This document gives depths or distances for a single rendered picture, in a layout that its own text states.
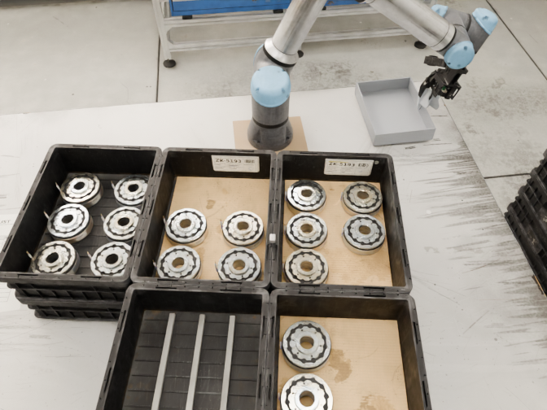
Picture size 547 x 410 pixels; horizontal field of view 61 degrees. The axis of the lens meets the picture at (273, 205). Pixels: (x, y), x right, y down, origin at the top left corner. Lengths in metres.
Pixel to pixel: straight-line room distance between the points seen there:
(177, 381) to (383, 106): 1.14
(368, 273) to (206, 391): 0.45
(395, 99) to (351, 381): 1.06
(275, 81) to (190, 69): 1.74
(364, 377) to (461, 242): 0.56
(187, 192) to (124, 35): 2.34
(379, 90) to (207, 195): 0.82
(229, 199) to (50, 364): 0.59
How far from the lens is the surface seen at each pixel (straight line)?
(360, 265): 1.14
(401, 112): 1.70
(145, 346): 1.07
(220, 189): 1.26
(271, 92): 1.36
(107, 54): 3.35
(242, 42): 3.05
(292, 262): 1.09
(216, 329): 1.06
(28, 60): 3.50
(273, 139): 1.46
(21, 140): 1.78
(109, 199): 1.31
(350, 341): 1.05
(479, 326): 1.30
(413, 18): 1.29
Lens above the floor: 1.80
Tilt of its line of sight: 53 degrees down
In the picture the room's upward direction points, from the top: straight up
